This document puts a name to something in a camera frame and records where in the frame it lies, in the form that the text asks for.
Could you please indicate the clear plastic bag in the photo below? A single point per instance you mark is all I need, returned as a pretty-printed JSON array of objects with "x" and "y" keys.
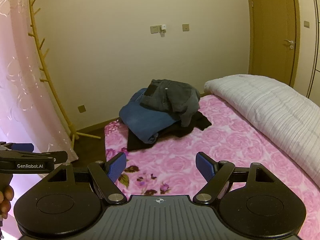
[{"x": 20, "y": 80}]

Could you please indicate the small white wall device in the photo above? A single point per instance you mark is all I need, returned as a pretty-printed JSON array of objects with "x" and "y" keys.
[{"x": 163, "y": 28}]

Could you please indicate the beige wall socket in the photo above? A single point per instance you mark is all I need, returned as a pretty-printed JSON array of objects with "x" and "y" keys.
[{"x": 81, "y": 109}]

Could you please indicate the black garment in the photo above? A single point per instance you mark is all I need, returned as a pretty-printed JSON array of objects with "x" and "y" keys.
[{"x": 200, "y": 122}]

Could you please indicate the blue jeans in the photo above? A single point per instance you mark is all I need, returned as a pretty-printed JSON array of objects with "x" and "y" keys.
[{"x": 140, "y": 122}]

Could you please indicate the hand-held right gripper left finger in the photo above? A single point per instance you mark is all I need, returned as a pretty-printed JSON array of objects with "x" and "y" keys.
[{"x": 117, "y": 166}]

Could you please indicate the person's left hand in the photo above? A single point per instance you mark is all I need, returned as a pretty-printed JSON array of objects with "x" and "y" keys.
[{"x": 6, "y": 200}]

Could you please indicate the brown wooden door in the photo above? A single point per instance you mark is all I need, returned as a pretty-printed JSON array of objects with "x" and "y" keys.
[{"x": 272, "y": 30}]

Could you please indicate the white wardrobe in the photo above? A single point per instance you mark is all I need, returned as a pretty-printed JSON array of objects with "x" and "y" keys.
[{"x": 315, "y": 42}]

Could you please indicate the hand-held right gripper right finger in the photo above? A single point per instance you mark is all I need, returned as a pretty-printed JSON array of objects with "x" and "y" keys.
[{"x": 203, "y": 165}]

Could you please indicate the wooden coat rack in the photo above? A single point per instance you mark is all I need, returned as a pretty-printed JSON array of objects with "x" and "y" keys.
[{"x": 73, "y": 140}]

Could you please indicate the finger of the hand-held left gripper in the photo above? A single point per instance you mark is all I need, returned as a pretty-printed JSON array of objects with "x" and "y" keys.
[
  {"x": 61, "y": 156},
  {"x": 22, "y": 147}
]

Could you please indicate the grey jeans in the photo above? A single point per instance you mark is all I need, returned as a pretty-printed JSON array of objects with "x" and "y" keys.
[{"x": 170, "y": 97}]

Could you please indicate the white ribbed quilt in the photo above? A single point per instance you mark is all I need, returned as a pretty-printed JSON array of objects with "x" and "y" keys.
[{"x": 262, "y": 105}]

